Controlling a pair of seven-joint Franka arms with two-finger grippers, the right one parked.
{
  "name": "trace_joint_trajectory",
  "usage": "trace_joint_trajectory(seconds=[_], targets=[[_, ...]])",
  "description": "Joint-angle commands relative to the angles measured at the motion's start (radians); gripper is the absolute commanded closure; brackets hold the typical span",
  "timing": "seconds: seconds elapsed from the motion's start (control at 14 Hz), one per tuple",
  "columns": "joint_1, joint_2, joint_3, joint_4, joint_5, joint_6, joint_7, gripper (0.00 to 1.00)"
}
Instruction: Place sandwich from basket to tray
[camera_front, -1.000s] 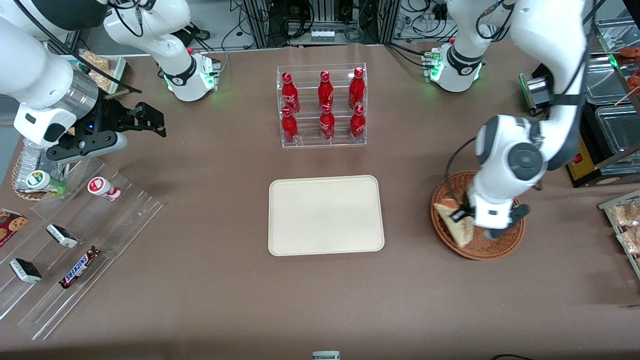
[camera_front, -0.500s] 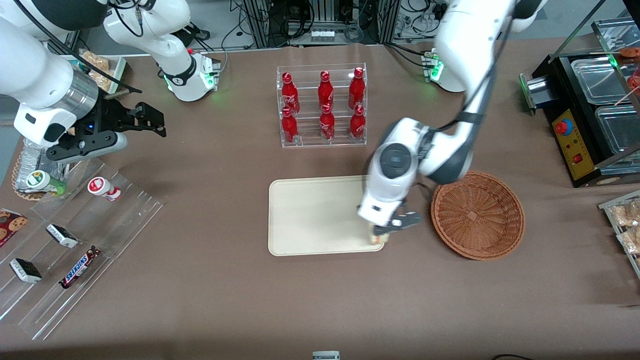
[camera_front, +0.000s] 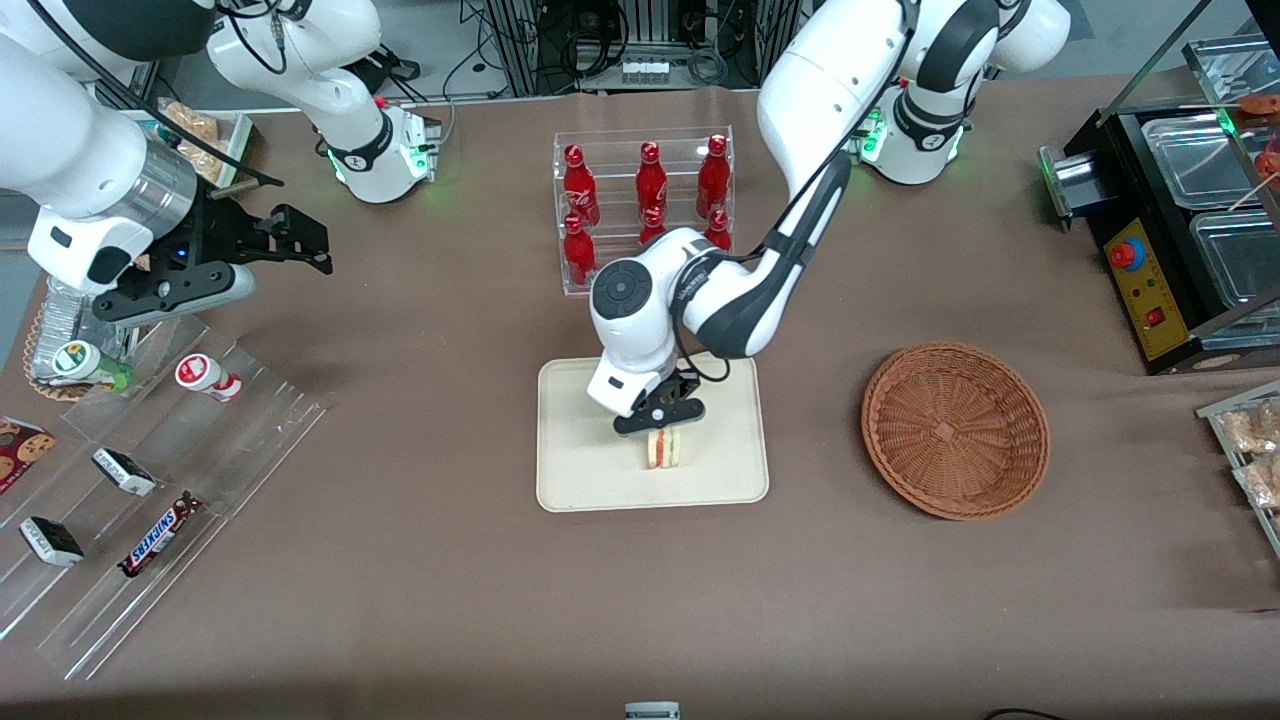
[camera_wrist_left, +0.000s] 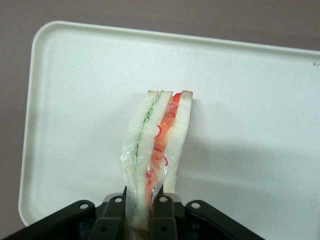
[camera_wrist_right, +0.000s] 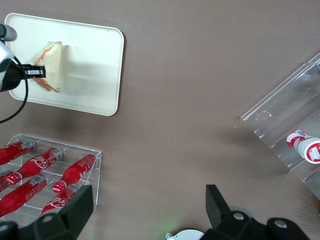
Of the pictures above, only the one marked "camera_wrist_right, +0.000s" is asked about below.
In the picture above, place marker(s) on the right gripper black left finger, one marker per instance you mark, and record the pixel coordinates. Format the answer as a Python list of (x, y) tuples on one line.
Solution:
[(72, 212)]

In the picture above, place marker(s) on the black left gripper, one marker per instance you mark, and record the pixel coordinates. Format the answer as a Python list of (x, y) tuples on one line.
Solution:
[(10, 76)]

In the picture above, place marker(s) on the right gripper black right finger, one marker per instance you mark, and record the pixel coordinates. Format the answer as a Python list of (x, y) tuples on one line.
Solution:
[(217, 207)]

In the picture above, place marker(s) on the triangular sandwich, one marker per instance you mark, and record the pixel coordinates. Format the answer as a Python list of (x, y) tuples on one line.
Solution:
[(53, 67)]

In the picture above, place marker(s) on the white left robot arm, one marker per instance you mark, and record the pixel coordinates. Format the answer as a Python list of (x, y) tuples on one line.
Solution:
[(5, 52)]

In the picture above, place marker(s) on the cream plastic tray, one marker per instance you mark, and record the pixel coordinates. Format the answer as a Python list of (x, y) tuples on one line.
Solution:
[(95, 62)]

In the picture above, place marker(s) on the red cola bottle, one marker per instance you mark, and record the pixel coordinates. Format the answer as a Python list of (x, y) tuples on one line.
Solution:
[(20, 198), (10, 153), (2, 186), (57, 203), (77, 170), (37, 165)]

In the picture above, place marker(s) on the clear acrylic bottle rack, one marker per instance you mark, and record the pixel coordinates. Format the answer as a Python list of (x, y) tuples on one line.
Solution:
[(96, 170)]

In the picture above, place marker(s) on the red white yogurt drink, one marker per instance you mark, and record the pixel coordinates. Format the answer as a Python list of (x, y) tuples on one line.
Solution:
[(305, 147)]

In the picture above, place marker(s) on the clear acrylic stepped display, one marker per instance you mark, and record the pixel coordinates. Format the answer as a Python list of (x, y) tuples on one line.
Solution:
[(280, 120)]

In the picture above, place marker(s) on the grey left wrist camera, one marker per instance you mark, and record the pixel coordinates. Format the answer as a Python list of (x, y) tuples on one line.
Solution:
[(8, 32)]

